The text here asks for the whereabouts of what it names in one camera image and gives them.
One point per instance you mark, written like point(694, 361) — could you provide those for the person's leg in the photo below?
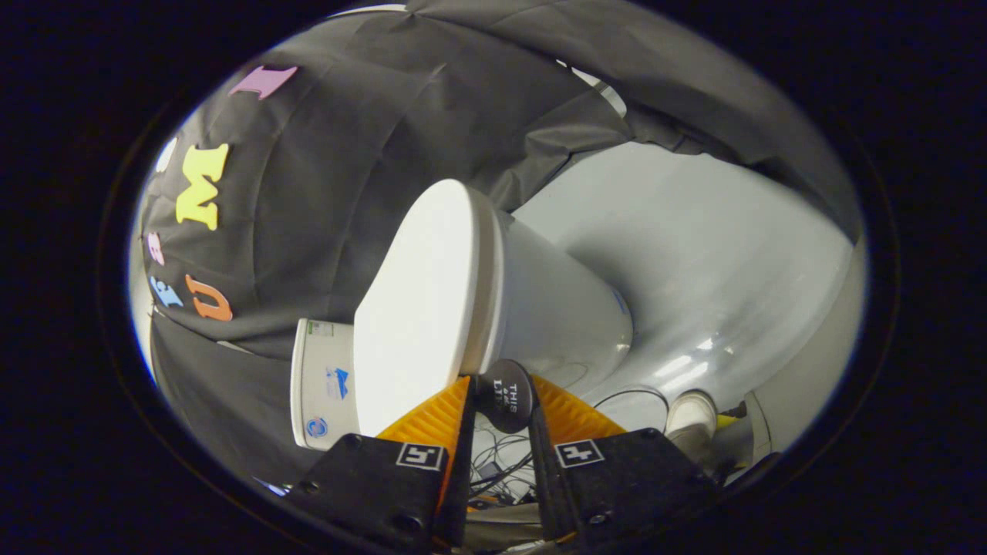
point(694, 447)

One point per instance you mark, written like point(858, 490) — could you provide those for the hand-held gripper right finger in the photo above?
point(617, 486)

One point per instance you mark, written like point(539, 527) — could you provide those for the black backdrop cloth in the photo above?
point(331, 193)

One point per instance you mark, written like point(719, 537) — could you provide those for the black round lid pull tab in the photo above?
point(505, 397)

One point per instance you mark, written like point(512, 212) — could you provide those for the white toilet lid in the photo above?
point(416, 308)

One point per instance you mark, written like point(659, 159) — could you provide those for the person's white shoe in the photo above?
point(692, 408)

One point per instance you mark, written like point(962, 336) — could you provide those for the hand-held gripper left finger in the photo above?
point(409, 493)

